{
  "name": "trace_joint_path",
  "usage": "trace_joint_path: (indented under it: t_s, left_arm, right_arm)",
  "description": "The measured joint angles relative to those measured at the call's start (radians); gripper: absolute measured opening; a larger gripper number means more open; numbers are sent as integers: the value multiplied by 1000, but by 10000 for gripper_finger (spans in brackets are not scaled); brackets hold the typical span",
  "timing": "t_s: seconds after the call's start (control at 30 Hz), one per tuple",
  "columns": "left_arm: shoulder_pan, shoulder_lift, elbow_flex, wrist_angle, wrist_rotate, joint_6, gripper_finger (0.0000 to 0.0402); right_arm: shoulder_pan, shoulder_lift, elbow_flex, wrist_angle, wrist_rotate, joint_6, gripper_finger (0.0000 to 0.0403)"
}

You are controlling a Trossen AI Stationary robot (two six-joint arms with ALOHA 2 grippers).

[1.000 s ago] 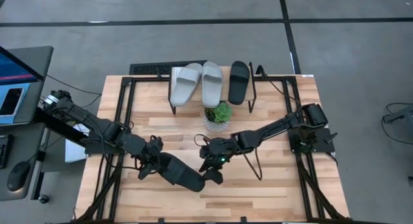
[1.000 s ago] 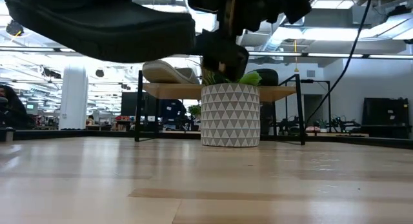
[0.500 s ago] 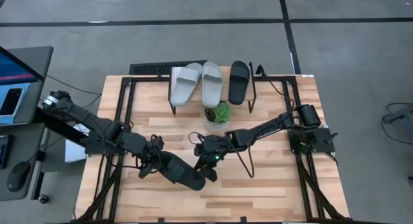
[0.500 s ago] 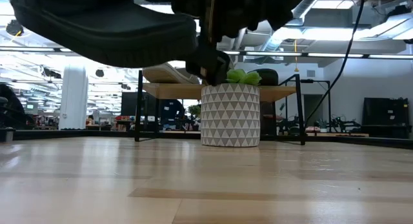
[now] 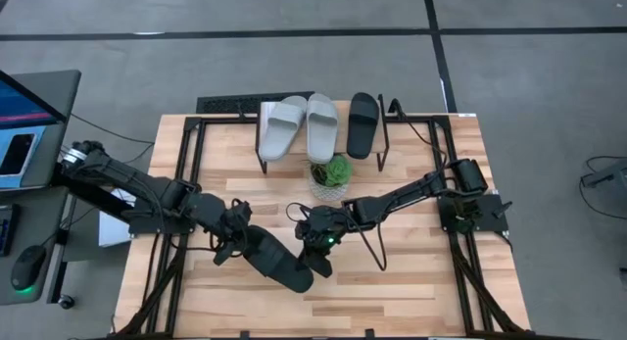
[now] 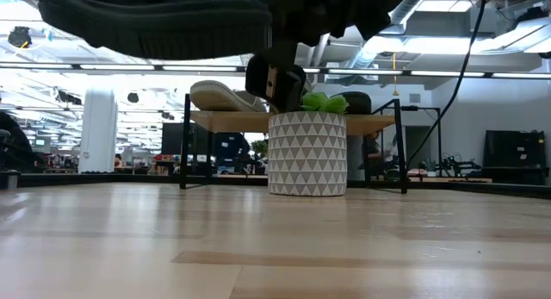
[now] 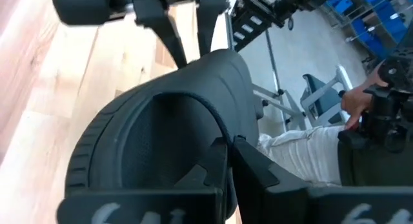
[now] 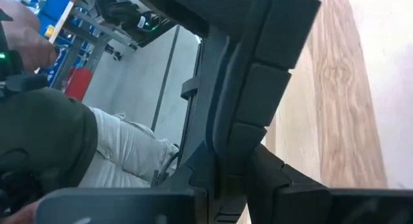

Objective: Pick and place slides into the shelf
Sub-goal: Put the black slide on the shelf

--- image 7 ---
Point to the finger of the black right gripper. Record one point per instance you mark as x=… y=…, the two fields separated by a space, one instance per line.
x=163 y=27
x=208 y=24

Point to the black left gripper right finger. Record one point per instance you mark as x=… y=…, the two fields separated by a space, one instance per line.
x=290 y=204

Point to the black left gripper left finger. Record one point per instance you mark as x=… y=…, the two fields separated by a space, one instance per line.
x=145 y=208

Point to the black slide sandal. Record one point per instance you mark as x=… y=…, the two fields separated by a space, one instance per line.
x=193 y=82

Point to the person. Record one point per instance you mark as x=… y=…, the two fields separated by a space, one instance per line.
x=300 y=153

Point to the grey chair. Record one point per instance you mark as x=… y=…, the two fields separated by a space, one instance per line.
x=319 y=99

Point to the person's hand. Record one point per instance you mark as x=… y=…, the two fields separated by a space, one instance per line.
x=355 y=101

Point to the blue storage bin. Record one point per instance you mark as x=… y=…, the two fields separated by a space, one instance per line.
x=338 y=4
x=384 y=14

